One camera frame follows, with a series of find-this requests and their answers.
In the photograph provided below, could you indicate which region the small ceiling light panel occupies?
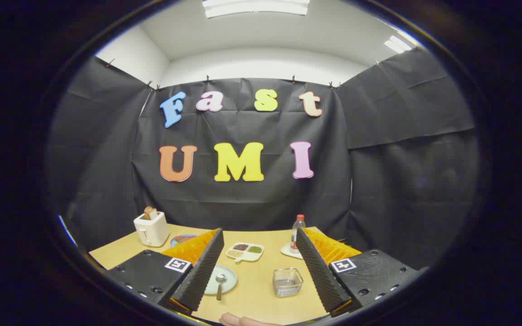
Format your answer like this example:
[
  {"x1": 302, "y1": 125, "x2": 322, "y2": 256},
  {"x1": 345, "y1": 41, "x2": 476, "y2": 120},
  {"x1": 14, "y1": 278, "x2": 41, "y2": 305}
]
[{"x1": 383, "y1": 35, "x2": 413, "y2": 54}]

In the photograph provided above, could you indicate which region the black backdrop cloth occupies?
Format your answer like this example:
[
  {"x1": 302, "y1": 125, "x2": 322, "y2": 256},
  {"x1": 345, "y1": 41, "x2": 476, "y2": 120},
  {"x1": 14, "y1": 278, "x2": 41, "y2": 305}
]
[{"x1": 46, "y1": 48, "x2": 481, "y2": 272}]

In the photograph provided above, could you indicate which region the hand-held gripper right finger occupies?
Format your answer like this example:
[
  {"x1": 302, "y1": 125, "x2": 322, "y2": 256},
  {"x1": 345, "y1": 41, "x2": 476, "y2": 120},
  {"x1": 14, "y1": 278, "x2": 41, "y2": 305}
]
[{"x1": 295, "y1": 226, "x2": 419, "y2": 318}]

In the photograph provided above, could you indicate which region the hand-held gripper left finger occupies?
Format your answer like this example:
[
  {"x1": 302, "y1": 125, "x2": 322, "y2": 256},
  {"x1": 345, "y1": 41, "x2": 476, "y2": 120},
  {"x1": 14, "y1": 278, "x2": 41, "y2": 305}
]
[{"x1": 104, "y1": 228, "x2": 225, "y2": 317}]

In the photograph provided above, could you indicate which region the metal wire basket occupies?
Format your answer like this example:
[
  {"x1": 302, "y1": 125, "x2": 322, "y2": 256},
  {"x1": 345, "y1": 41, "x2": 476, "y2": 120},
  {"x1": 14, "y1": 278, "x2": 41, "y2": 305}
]
[{"x1": 272, "y1": 268, "x2": 304, "y2": 298}]

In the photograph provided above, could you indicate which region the light green plate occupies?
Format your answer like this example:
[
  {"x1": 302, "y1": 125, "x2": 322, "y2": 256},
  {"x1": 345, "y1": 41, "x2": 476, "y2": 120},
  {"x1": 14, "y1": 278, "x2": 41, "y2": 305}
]
[{"x1": 203, "y1": 264, "x2": 238, "y2": 296}]

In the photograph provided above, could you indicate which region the large ceiling light panel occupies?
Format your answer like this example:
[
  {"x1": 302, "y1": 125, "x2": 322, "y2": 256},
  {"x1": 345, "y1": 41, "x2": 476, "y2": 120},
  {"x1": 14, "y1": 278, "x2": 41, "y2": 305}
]
[{"x1": 202, "y1": 0, "x2": 310, "y2": 19}]

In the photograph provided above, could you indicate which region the clear water bottle red cap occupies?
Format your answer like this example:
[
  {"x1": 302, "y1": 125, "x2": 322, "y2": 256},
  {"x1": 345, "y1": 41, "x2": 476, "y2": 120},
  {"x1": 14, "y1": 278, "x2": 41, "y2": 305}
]
[{"x1": 290, "y1": 214, "x2": 306, "y2": 254}]

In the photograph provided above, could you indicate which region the wooden handle metal spoon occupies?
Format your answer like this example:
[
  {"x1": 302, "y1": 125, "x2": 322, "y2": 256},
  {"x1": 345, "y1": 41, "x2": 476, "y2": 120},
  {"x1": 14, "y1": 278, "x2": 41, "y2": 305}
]
[{"x1": 215, "y1": 273, "x2": 228, "y2": 301}]

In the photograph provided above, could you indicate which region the white square coaster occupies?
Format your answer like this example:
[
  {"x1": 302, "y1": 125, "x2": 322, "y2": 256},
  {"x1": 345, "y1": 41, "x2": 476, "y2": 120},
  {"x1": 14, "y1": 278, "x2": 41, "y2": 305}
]
[{"x1": 280, "y1": 243, "x2": 305, "y2": 259}]

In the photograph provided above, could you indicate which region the white divided dish with beans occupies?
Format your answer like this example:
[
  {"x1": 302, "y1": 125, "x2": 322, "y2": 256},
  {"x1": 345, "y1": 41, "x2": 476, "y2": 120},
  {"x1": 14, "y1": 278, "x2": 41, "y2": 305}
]
[{"x1": 225, "y1": 242, "x2": 265, "y2": 263}]

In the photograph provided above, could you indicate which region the white toaster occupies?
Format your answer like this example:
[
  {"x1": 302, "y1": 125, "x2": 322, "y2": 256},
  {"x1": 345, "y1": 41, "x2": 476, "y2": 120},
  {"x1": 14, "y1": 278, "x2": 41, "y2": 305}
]
[{"x1": 133, "y1": 211, "x2": 170, "y2": 248}]

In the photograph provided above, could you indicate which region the blue plate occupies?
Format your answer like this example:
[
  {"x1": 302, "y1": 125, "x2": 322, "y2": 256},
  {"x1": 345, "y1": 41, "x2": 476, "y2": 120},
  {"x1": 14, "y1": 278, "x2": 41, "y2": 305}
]
[{"x1": 170, "y1": 234, "x2": 198, "y2": 248}]

